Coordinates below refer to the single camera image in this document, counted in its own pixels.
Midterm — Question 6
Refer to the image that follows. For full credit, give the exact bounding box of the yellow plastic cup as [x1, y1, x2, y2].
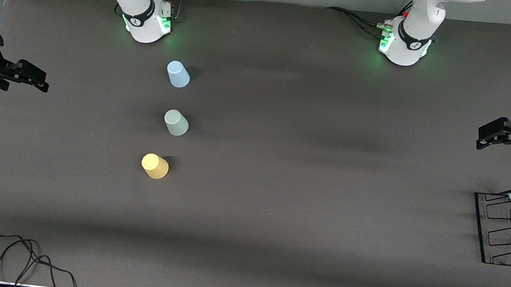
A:
[140, 152, 171, 181]

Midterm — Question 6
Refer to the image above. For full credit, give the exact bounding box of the pale green plastic cup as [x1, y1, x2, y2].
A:
[162, 108, 191, 138]

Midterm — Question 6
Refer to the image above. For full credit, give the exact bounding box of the pale blue plastic cup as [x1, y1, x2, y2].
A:
[164, 59, 193, 90]

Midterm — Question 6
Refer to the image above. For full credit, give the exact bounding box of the dark grey table mat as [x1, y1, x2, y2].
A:
[0, 0, 511, 287]

